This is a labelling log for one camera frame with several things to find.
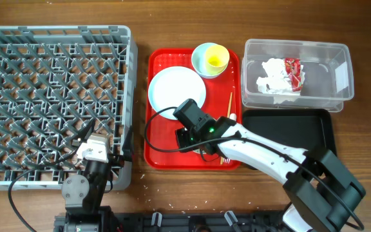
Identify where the large light blue plate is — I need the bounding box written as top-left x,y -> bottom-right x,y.
148,66 -> 207,112

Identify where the white napkin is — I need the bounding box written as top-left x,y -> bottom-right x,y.
256,58 -> 305,95

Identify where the clear plastic bin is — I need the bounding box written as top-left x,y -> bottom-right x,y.
241,39 -> 354,112

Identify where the black plastic tray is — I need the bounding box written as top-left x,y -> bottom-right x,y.
242,109 -> 337,153

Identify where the red snack wrapper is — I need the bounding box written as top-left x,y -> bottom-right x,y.
284,58 -> 303,92

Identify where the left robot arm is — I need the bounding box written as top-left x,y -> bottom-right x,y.
53,131 -> 133,231

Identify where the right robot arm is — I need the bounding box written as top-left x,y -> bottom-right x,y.
173,99 -> 366,231

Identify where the grey dishwasher rack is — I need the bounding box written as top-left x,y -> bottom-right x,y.
0,25 -> 138,191

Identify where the white plastic fork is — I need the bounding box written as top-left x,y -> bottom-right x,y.
223,113 -> 236,164

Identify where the wooden chopstick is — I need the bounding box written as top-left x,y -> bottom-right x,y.
220,92 -> 233,165

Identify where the light blue small bowl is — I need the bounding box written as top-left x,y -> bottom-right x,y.
191,43 -> 227,79

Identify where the yellow plastic cup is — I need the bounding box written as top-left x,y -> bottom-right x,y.
204,44 -> 230,75

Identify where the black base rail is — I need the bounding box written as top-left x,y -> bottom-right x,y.
53,211 -> 290,232

